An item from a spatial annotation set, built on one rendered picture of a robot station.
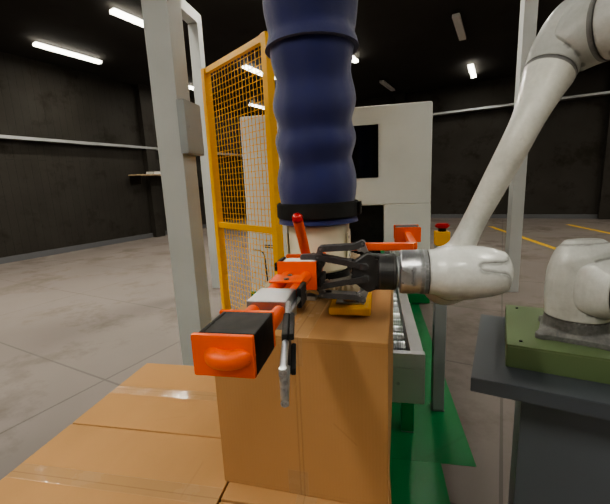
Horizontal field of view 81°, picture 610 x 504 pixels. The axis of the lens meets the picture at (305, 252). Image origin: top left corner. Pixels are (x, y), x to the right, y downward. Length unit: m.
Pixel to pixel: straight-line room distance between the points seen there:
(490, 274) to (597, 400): 0.48
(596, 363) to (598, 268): 0.24
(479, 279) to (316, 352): 0.35
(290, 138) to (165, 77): 1.56
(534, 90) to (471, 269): 0.40
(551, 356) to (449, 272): 0.51
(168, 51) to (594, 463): 2.51
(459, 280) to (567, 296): 0.51
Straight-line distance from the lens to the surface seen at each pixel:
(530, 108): 0.90
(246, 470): 1.03
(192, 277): 2.36
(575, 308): 1.20
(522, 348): 1.15
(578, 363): 1.17
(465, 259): 0.73
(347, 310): 0.87
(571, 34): 0.97
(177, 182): 2.32
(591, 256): 1.17
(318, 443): 0.92
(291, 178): 0.92
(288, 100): 0.94
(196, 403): 1.39
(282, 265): 0.74
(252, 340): 0.40
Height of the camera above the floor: 1.27
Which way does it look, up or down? 11 degrees down
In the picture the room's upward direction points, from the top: 3 degrees counter-clockwise
